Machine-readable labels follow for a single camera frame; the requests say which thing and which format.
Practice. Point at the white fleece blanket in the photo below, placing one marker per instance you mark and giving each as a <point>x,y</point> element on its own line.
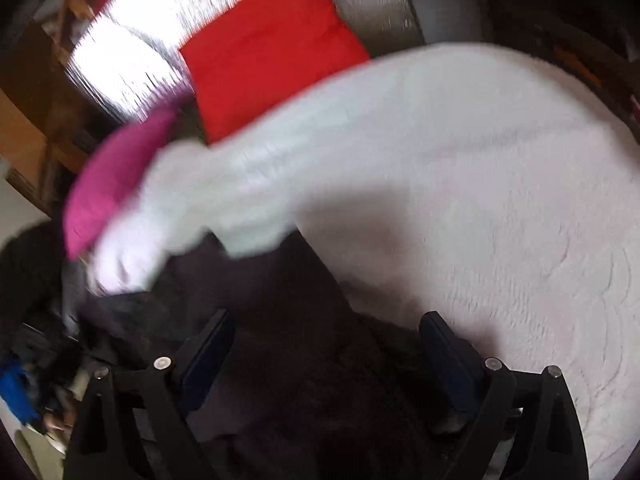
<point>475,185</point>

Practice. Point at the cream leather sofa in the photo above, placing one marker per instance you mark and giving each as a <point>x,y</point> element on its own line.
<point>35,452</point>

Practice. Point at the silver foil insulation panel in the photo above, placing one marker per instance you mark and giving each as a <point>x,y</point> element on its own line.
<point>130,60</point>

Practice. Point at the red pillow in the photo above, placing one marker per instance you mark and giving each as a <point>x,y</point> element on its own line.
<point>270,50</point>

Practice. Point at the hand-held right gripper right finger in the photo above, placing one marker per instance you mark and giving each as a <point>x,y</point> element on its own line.
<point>445,355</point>

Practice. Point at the black coat pile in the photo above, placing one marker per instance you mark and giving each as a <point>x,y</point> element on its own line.
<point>30,270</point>

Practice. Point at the dark quilted zip jacket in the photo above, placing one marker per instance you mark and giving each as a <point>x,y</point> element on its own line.
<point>310,385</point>

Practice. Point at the blue jacket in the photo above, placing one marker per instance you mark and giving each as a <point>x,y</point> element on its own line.
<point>15,390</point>

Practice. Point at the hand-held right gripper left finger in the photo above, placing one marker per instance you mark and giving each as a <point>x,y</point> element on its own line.
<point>205,355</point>

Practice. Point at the pink pillow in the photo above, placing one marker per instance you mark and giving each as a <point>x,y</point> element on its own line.
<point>115,180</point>

